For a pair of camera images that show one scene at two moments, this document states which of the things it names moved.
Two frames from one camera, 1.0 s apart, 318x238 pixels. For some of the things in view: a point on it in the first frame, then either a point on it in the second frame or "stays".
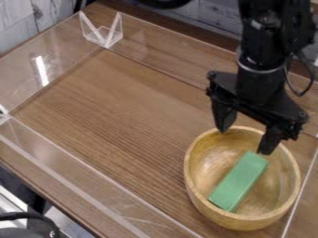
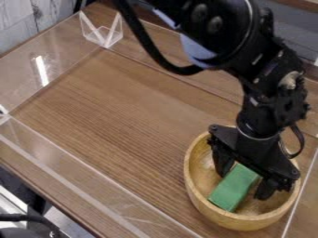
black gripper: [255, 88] → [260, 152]
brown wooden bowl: [211, 156] stays
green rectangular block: [232, 190] stays
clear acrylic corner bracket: [101, 35] stays
